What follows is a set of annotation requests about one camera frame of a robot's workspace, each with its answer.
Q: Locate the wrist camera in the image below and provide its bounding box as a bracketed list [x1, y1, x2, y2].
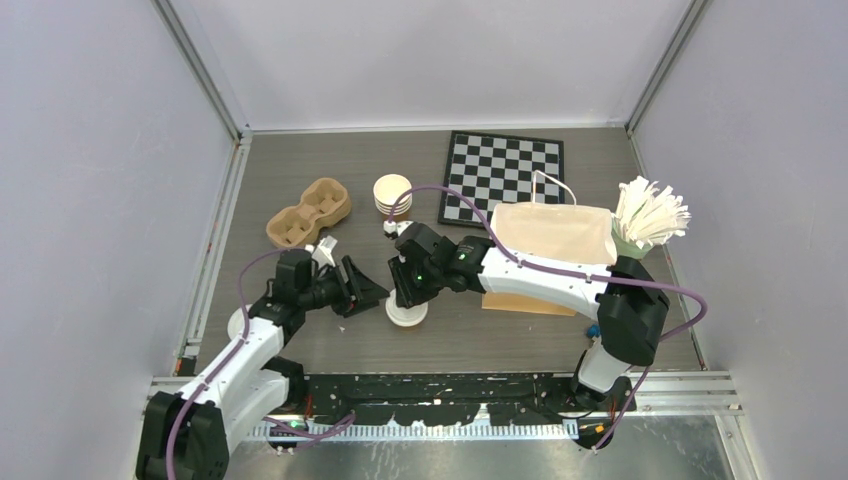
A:
[383, 220, 414, 239]
[304, 235, 338, 268]

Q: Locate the stack of paper cups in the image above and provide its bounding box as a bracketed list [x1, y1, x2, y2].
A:
[372, 174, 412, 221]

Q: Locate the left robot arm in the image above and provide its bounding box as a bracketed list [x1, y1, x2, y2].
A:
[135, 248, 389, 479]

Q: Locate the stack of white lids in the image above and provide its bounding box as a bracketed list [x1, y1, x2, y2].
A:
[226, 310, 245, 340]

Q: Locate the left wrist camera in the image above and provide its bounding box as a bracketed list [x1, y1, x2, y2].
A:
[304, 235, 338, 268]

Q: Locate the white plastic cup lid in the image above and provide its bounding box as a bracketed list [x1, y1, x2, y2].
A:
[385, 299, 428, 328]

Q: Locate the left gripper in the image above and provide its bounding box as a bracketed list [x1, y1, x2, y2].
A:
[299, 256, 388, 318]

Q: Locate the brown pulp cup carrier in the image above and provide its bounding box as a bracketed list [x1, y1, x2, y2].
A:
[266, 177, 352, 248]

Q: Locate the green cup of paper sticks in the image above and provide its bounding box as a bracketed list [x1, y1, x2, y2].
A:
[612, 176, 692, 260]

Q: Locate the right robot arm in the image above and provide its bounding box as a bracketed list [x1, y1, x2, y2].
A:
[383, 221, 670, 411]

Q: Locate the black white checkerboard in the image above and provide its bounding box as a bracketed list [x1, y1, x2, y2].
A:
[443, 131, 574, 219]

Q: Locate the brown paper bag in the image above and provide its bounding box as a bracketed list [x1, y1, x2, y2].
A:
[481, 170, 619, 317]

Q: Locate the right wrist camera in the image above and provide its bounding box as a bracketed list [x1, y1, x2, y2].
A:
[383, 220, 414, 239]

